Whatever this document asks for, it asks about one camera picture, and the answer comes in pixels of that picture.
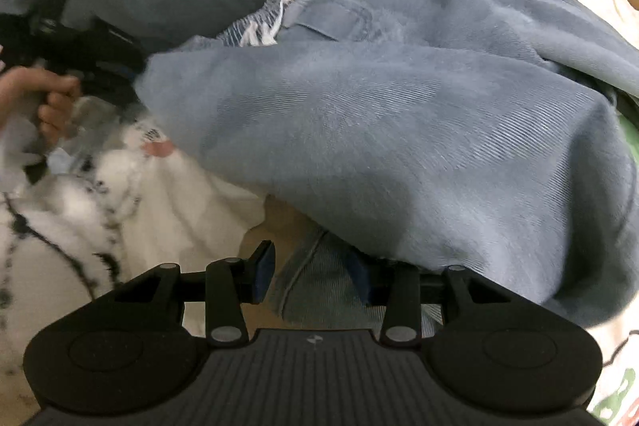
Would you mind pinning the cream bear print blanket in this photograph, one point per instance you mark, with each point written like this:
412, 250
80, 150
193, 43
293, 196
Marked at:
199, 216

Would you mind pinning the white fluffy black-spotted garment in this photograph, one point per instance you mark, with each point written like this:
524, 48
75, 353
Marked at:
45, 266

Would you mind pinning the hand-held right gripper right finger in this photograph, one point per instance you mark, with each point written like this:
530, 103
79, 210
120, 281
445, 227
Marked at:
360, 284

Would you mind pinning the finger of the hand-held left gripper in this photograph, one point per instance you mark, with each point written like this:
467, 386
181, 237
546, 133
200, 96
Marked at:
122, 66

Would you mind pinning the blue denim pants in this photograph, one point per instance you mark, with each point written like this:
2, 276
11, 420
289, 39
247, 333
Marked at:
399, 131

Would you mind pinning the person's left hand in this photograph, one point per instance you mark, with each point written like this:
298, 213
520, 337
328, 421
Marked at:
55, 106

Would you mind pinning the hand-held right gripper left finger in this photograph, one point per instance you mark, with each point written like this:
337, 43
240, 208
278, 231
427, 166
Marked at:
264, 274

